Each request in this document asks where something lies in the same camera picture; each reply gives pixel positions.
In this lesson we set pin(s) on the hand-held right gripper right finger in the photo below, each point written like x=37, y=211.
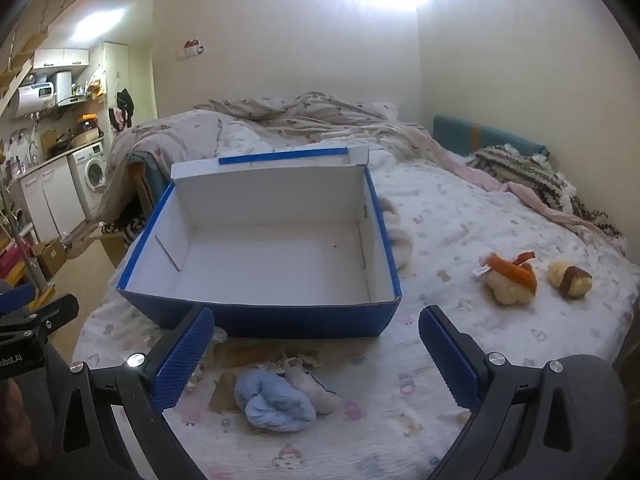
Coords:
x=447, y=360

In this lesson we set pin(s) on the dark hanging clothes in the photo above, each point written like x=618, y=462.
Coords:
x=125, y=100

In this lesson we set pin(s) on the beige lace scrunchie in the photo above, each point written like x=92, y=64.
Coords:
x=296, y=360

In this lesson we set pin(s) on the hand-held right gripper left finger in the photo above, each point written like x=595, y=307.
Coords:
x=182, y=360

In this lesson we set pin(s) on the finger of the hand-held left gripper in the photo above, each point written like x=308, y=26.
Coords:
x=15, y=295
x=52, y=311

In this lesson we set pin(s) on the crumpled beige quilt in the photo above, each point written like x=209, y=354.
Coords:
x=310, y=115

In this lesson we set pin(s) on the white washing machine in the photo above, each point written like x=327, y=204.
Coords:
x=90, y=175

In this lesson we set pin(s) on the pink storage box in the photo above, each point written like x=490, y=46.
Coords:
x=12, y=262

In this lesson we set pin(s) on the wooden staircase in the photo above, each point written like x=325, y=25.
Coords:
x=30, y=25

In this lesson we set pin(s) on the brown paper card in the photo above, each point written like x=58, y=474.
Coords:
x=247, y=355
x=225, y=392

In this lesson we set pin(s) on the ceiling light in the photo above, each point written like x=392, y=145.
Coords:
x=97, y=22

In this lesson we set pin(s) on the red wall ornament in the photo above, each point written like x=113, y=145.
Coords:
x=191, y=50

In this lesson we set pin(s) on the yellow brown plush toy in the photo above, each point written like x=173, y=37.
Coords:
x=570, y=280

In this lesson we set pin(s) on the white base cabinet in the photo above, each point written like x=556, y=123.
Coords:
x=50, y=195

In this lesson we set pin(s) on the blue cardboard box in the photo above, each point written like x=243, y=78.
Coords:
x=275, y=270

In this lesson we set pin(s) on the patterned dark cloth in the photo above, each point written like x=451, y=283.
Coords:
x=122, y=227

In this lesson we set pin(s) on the light blue plush toy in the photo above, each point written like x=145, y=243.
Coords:
x=270, y=400

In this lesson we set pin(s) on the fluffy beige slipper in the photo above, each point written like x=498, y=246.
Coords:
x=401, y=245
x=387, y=206

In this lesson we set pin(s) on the pink blanket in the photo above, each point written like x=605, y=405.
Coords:
x=540, y=200

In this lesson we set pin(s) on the striped knitted blanket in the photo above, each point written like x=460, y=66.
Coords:
x=520, y=167

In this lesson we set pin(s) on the teal headboard cushion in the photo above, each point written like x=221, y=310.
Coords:
x=455, y=132

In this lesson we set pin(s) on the black frying pan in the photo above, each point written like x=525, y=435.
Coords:
x=60, y=148

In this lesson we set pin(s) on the white wall cabinets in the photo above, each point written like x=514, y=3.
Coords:
x=60, y=57

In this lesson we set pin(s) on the white water heater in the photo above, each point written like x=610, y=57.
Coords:
x=30, y=97

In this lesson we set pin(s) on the white fluffy sock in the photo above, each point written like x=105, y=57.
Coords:
x=315, y=389

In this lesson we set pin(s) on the tall white cabinet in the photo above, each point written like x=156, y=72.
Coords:
x=114, y=70

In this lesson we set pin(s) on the shrimp sushi plush toy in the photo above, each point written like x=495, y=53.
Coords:
x=507, y=280

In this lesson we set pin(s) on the bed with printed sheet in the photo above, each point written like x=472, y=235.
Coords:
x=450, y=220

